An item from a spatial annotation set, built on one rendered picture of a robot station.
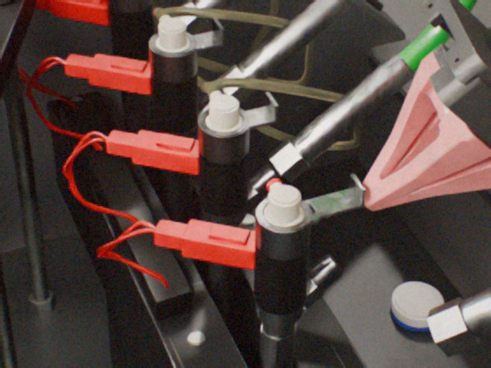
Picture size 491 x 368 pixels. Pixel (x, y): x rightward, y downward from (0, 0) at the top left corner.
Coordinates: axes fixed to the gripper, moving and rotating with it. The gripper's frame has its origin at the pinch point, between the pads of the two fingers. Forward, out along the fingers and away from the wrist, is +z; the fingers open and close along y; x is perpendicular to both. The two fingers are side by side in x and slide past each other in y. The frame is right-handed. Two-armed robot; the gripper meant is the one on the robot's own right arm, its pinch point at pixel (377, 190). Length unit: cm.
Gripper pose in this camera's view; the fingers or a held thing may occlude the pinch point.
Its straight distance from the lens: 58.9
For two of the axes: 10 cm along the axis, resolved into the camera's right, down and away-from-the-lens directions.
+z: -7.3, 6.1, 3.2
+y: -6.6, -4.9, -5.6
